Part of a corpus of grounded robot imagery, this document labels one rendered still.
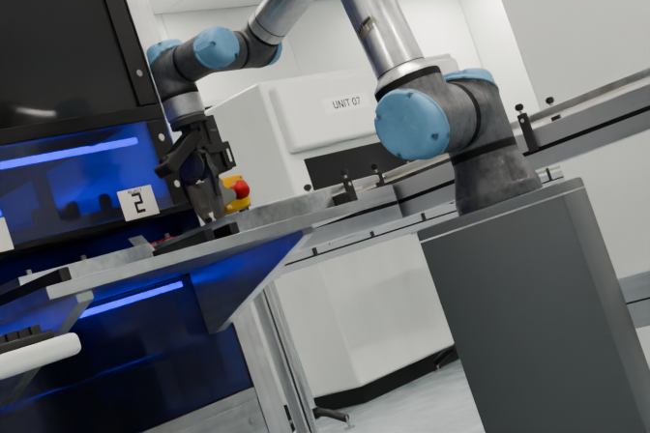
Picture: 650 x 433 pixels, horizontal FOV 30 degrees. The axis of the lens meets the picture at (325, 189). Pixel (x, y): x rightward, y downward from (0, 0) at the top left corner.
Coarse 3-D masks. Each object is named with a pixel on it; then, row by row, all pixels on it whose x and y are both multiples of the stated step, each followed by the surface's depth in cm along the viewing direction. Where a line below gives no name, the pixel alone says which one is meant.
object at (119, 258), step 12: (120, 252) 200; (132, 252) 201; (144, 252) 203; (72, 264) 193; (84, 264) 194; (96, 264) 196; (108, 264) 197; (120, 264) 199; (24, 276) 186; (36, 276) 187; (72, 276) 192; (0, 288) 189; (12, 288) 187
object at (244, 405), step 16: (224, 400) 239; (240, 400) 242; (256, 400) 244; (192, 416) 233; (208, 416) 235; (224, 416) 238; (240, 416) 240; (256, 416) 243; (144, 432) 224; (160, 432) 226; (176, 432) 229; (192, 432) 231; (208, 432) 234; (224, 432) 237; (240, 432) 239; (256, 432) 242
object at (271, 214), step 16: (320, 192) 219; (256, 208) 208; (272, 208) 210; (288, 208) 213; (304, 208) 215; (320, 208) 218; (208, 224) 206; (224, 224) 203; (240, 224) 204; (256, 224) 206; (176, 240) 212
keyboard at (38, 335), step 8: (32, 328) 160; (40, 328) 161; (0, 336) 156; (8, 336) 157; (16, 336) 158; (24, 336) 159; (32, 336) 158; (40, 336) 159; (48, 336) 160; (0, 344) 154; (8, 344) 155; (16, 344) 156; (24, 344) 157; (0, 352) 154
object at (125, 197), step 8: (120, 192) 236; (128, 192) 237; (144, 192) 240; (152, 192) 241; (120, 200) 235; (128, 200) 236; (136, 200) 238; (144, 200) 239; (152, 200) 240; (128, 208) 236; (144, 208) 238; (152, 208) 240; (128, 216) 235; (136, 216) 237
